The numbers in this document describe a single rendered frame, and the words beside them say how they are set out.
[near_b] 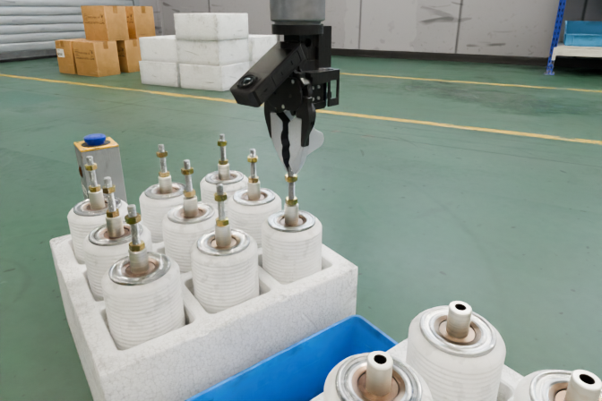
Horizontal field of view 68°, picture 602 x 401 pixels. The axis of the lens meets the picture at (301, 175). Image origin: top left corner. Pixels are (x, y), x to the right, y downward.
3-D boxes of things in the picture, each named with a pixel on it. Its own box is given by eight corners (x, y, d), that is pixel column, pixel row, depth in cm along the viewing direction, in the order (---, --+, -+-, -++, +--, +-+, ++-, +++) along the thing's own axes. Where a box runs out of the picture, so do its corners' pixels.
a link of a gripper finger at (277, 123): (311, 164, 71) (313, 107, 67) (284, 174, 67) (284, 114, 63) (296, 159, 73) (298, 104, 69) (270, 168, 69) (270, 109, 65)
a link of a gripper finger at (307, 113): (316, 147, 62) (315, 83, 60) (309, 149, 61) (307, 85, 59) (293, 141, 66) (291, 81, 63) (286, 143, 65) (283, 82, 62)
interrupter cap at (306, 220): (264, 215, 73) (264, 210, 73) (309, 210, 74) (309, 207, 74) (270, 236, 66) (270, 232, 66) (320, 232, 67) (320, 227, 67)
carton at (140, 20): (156, 38, 448) (152, 5, 437) (136, 38, 429) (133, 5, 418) (135, 37, 462) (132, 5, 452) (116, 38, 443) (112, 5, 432)
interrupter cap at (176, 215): (168, 228, 68) (167, 225, 68) (167, 209, 75) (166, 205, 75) (218, 222, 70) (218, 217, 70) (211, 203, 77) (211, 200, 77)
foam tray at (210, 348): (122, 487, 56) (99, 376, 49) (67, 321, 86) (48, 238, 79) (354, 355, 77) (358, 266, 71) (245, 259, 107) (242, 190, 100)
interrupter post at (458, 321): (460, 345, 45) (464, 318, 43) (439, 331, 46) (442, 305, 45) (473, 335, 46) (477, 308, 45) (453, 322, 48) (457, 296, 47)
